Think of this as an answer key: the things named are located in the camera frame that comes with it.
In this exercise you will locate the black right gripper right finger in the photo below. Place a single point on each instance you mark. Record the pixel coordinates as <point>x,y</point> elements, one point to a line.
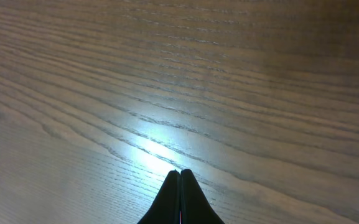
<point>194,206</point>

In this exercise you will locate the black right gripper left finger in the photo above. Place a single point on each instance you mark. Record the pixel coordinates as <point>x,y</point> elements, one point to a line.
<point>165,208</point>

